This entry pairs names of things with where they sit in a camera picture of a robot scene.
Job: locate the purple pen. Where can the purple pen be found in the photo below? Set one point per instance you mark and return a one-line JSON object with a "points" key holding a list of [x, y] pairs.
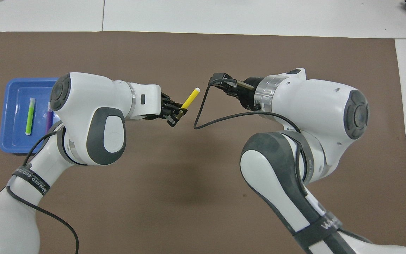
{"points": [[49, 121]]}

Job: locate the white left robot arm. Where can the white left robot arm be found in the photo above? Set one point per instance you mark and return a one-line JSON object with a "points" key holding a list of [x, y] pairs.
{"points": [[90, 98]]}

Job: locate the yellow pen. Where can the yellow pen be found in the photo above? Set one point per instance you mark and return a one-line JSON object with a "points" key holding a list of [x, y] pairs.
{"points": [[190, 98]]}

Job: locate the brown table mat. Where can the brown table mat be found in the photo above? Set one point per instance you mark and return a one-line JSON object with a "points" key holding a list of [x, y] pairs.
{"points": [[189, 211]]}

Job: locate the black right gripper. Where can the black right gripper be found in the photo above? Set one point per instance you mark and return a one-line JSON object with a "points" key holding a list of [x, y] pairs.
{"points": [[248, 98]]}

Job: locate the green pen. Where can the green pen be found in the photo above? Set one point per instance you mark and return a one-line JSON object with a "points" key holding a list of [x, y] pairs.
{"points": [[30, 116]]}

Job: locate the blue plastic tray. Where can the blue plastic tray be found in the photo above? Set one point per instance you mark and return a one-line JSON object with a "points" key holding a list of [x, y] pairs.
{"points": [[12, 116]]}

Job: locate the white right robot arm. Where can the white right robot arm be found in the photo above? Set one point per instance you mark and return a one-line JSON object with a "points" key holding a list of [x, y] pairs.
{"points": [[312, 106]]}

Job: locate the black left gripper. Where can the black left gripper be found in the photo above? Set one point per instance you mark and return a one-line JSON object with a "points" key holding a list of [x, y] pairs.
{"points": [[165, 106]]}

